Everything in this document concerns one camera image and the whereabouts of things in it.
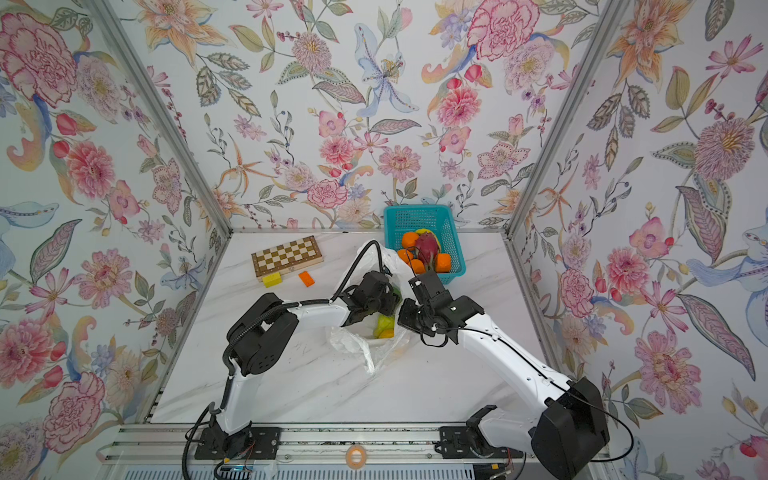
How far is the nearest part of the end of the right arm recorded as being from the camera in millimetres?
558

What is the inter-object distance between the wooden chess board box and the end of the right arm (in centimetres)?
52

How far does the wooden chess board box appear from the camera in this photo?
1088 mm
